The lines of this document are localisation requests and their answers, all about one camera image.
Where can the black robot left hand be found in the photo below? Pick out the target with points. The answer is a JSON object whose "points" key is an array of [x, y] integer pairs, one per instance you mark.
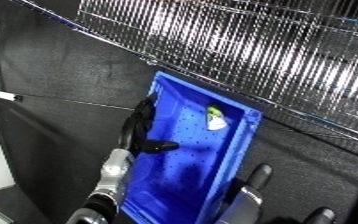
{"points": [[137, 133]]}

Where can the white paper cup green band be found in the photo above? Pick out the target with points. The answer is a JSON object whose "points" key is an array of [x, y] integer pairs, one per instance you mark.
{"points": [[217, 120]]}

